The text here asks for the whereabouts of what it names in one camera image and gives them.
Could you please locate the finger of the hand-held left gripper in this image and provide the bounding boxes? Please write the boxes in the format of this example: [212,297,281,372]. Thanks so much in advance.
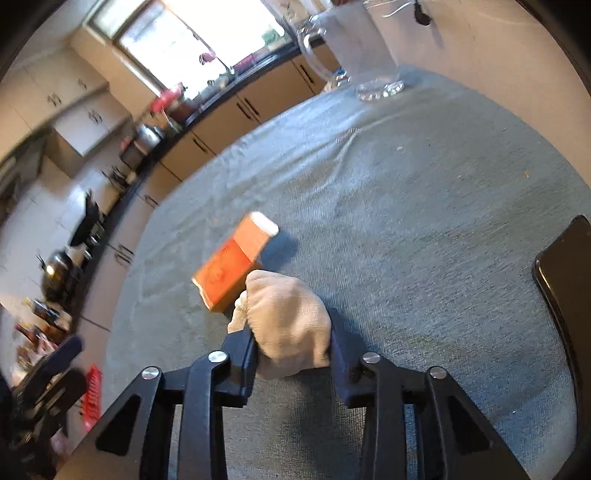
[25,335,85,386]
[18,368,88,432]

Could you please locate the beige base cabinets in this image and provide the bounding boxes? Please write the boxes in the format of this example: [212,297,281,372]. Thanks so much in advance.
[83,44,342,333]

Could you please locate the grey-blue tablecloth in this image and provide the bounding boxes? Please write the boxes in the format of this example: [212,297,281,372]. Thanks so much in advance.
[55,65,583,480]

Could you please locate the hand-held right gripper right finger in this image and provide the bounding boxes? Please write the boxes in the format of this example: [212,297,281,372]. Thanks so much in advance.
[329,318,532,480]

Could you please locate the small open orange box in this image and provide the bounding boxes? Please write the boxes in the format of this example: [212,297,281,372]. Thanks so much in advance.
[191,211,280,313]

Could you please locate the black chair back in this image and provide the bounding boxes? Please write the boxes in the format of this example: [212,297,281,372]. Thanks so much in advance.
[531,215,591,444]

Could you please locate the kitchen window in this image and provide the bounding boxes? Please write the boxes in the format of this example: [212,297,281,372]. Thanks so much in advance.
[88,0,287,88]

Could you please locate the glass pitcher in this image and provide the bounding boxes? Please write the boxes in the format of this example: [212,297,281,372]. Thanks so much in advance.
[298,0,406,103]

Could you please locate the white knit sock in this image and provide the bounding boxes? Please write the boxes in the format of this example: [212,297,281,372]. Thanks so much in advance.
[227,269,332,380]

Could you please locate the steel range hood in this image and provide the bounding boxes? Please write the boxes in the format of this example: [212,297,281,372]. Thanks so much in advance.
[0,138,47,208]

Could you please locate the silver rice cooker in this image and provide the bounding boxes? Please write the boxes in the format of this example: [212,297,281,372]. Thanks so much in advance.
[134,122,165,153]

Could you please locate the black kitchen counter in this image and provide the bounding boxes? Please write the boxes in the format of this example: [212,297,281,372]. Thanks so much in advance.
[69,37,328,296]

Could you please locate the red plastic basket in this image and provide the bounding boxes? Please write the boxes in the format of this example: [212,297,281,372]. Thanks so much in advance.
[79,364,103,432]

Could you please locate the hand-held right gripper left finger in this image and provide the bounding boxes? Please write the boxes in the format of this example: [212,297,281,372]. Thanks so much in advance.
[55,329,259,480]

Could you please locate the red plastic basin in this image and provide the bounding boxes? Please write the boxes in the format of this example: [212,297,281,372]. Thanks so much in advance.
[152,85,185,112]

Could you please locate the black frying pan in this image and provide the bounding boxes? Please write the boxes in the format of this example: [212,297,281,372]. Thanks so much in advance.
[69,191,105,247]

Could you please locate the steel wok with lid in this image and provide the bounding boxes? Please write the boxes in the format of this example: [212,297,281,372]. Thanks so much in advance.
[39,249,77,301]

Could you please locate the beige wall cabinet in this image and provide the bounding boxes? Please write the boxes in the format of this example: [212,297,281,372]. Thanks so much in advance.
[51,106,132,158]

